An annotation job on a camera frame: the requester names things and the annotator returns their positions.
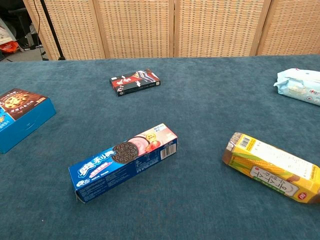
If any blue chocolate chip cookie box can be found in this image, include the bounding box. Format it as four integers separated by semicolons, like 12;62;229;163
0;87;57;154

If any small black and red box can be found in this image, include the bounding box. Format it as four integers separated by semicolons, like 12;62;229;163
109;68;161;97

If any blue pink cookie pack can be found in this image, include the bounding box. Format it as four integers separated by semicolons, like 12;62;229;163
68;122;179;204

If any blue felt table mat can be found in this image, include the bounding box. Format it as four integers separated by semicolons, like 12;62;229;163
0;53;320;240

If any wooden wicker folding screen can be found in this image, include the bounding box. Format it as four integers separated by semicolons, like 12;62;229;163
22;0;320;61

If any yellow corn tea bottle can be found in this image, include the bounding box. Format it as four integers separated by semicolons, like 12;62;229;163
222;131;320;205

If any black tripod stand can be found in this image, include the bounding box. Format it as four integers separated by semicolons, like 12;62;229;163
39;0;66;61

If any light blue wet wipes pack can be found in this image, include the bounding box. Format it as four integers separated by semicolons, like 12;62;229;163
273;67;320;107

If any orange plastic bag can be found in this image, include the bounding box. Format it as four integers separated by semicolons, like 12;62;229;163
0;41;20;53

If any black office chair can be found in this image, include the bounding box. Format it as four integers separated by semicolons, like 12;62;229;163
0;0;38;50

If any black floor cable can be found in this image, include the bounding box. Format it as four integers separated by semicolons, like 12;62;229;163
32;0;46;55

